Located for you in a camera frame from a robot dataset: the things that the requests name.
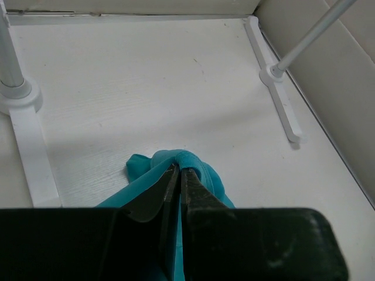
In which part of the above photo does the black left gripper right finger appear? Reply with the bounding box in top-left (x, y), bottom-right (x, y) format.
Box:
top-left (181, 168), bottom-right (234, 280)

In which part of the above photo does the teal t shirt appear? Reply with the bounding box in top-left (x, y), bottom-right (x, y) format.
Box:
top-left (98, 149), bottom-right (234, 280)

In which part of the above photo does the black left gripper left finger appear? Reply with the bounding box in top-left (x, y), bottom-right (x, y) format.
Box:
top-left (121, 165), bottom-right (179, 280)

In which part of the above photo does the white clothes rack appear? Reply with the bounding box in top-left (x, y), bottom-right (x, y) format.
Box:
top-left (12, 16), bottom-right (361, 213)

